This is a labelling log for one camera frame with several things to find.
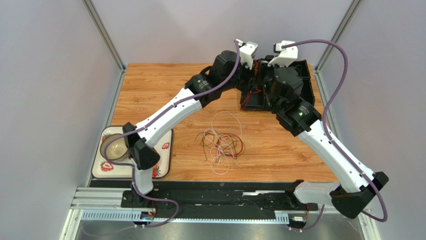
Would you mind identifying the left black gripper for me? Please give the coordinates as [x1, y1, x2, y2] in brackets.
[220, 59, 256, 94]

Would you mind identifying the red wire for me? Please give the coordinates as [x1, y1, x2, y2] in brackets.
[240, 59, 264, 111]

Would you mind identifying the coloured wire bundle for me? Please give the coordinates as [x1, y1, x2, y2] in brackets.
[195, 111, 247, 176]

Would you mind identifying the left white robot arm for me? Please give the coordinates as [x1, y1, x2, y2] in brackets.
[122, 47, 256, 196]

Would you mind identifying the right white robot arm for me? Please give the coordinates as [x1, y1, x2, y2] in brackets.
[256, 60, 389, 219]

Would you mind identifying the black six-compartment bin organizer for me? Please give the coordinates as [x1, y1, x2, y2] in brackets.
[240, 60, 315, 111]

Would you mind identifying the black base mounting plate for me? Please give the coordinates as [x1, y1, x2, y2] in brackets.
[120, 180, 321, 220]

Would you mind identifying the grey ceramic bowl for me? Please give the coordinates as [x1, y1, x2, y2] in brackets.
[99, 133, 129, 161]

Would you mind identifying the strawberry pattern tray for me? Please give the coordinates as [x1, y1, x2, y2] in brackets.
[91, 125, 174, 179]

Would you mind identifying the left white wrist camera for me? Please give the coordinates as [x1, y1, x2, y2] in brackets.
[236, 39, 259, 70]

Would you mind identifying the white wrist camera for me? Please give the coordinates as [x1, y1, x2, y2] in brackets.
[267, 40, 298, 67]
[236, 39, 259, 70]

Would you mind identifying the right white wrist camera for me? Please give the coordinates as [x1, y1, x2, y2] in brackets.
[267, 40, 298, 67]

